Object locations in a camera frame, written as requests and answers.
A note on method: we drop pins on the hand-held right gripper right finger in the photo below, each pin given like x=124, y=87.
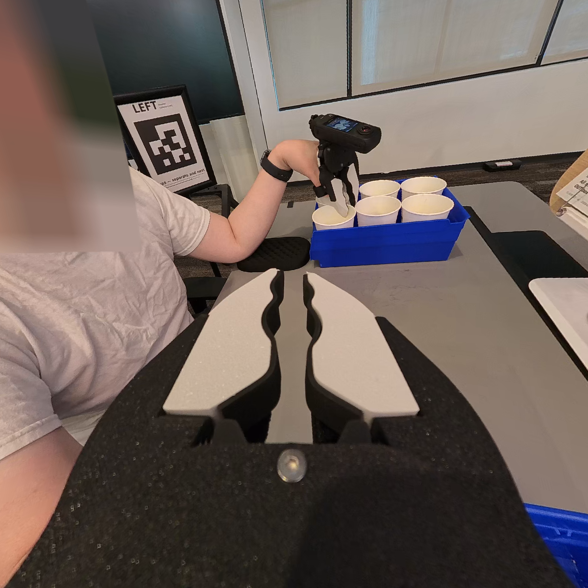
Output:
x=358, y=358

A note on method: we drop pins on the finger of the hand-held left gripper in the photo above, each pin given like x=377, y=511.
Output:
x=329, y=202
x=350, y=191

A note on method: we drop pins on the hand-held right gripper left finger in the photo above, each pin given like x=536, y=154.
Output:
x=225, y=358

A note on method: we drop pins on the blue plastic bin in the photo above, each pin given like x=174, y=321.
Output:
x=386, y=246
x=565, y=551

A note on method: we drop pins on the person's right forearm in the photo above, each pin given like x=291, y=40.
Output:
x=28, y=496

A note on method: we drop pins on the person's left hand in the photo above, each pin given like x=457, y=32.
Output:
x=299, y=161

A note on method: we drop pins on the black wristband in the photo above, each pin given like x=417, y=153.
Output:
x=276, y=165

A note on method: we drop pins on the black textured pad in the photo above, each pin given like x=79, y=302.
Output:
x=276, y=254

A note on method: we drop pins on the black framed marker sign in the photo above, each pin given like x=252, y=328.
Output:
x=170, y=138

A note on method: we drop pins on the white board stand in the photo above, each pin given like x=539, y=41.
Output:
x=565, y=312

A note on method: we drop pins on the large dark wall screen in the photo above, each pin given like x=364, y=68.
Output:
x=175, y=46

